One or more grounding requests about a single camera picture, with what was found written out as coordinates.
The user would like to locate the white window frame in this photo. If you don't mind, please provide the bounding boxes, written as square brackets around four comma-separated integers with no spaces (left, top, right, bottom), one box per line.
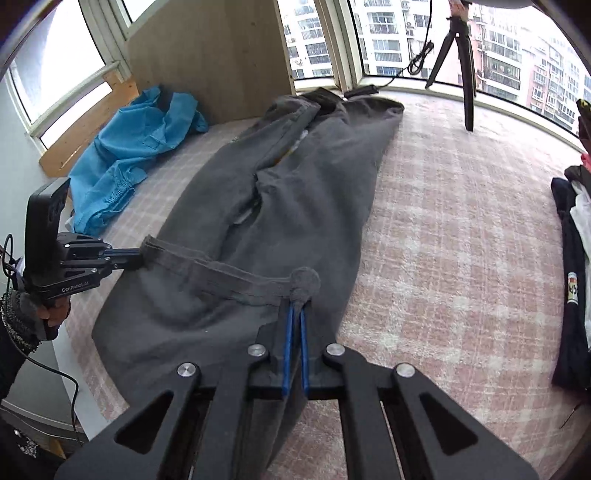
[0,0,591,153]

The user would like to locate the black tripod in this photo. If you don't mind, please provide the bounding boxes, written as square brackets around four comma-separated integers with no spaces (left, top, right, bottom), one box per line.
[425,0,477,132]

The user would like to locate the white folded garment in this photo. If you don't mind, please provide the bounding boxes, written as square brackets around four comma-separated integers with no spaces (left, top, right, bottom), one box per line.
[569,191,591,352]

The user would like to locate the person's black knit clothing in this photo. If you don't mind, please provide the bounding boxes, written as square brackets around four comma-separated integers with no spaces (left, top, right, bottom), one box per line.
[0,401,70,480]

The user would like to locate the black garment with yellow trim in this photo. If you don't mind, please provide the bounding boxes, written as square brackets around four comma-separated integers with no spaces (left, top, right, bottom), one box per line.
[575,98,591,155]

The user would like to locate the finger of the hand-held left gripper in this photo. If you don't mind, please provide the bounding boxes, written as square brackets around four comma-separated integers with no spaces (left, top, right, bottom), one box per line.
[95,237,145,260]
[92,256,146,278]

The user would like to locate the wooden cabinet panel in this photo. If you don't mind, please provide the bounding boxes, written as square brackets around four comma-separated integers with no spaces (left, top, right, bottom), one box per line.
[124,0,296,125]

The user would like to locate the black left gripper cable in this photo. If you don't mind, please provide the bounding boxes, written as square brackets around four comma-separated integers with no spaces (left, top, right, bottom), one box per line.
[0,233,88,446]

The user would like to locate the pink plaid mat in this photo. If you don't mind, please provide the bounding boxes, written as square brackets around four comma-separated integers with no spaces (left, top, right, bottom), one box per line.
[60,88,591,467]

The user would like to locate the person's left forearm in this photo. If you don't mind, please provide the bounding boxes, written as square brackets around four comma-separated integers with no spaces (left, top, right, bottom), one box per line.
[0,323,33,402]

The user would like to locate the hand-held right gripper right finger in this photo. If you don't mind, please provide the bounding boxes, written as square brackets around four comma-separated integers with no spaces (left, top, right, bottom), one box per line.
[298,302,541,480]

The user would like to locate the dark grey flower-print t-shirt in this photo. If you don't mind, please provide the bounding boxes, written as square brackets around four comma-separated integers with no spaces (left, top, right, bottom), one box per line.
[92,88,406,467]

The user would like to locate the navy folded garment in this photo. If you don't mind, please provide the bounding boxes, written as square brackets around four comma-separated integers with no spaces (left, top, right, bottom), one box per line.
[550,176,591,391]

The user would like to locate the person's left hand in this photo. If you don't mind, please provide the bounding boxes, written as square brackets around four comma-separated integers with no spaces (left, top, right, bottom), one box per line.
[0,288,71,354]

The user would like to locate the blue garment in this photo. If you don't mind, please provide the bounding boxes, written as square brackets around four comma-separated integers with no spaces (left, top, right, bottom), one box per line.
[69,85,209,236]

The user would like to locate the light wooden board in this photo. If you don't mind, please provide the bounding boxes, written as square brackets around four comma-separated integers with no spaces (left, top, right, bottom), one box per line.
[38,65,140,178]

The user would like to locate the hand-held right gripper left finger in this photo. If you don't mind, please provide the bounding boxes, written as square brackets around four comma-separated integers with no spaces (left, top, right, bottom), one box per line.
[55,300,296,480]

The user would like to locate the black ring light cable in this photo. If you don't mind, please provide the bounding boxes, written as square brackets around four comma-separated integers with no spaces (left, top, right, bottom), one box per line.
[376,0,437,90]

